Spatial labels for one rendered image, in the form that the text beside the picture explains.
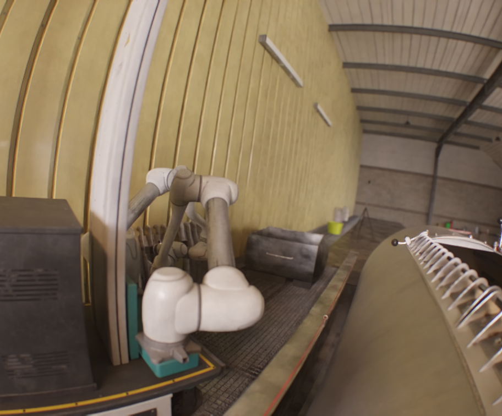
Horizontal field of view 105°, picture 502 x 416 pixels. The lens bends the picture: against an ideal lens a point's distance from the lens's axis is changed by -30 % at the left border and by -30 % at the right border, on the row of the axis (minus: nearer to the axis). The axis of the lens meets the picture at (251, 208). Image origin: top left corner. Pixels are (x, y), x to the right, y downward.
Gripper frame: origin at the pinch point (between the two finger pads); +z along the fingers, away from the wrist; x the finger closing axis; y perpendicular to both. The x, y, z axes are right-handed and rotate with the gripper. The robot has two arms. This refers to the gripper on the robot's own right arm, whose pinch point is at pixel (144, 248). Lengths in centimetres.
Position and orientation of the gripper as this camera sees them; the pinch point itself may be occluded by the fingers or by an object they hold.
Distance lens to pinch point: 196.0
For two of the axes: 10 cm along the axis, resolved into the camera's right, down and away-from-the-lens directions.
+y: -0.7, -10.0, 0.2
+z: -8.9, 0.7, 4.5
